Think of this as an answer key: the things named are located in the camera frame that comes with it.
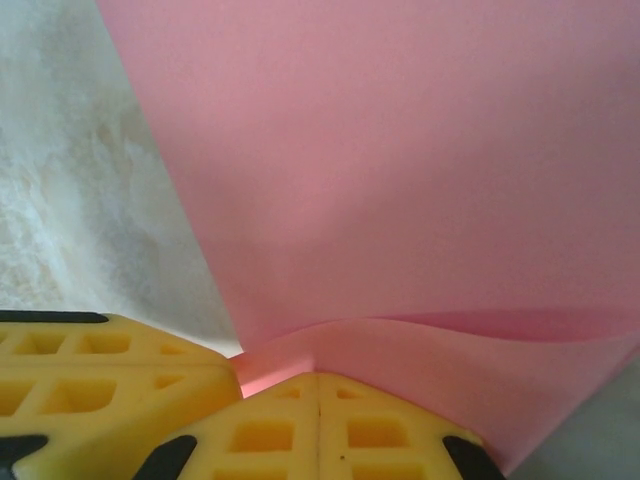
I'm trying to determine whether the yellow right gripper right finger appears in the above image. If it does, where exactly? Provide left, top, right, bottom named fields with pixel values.
left=144, top=371, right=506, bottom=480

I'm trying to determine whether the pink paper sheet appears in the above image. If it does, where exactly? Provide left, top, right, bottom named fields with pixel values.
left=94, top=0, right=640, bottom=476

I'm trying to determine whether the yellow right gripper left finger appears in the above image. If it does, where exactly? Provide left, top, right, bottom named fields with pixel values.
left=0, top=309, right=240, bottom=480

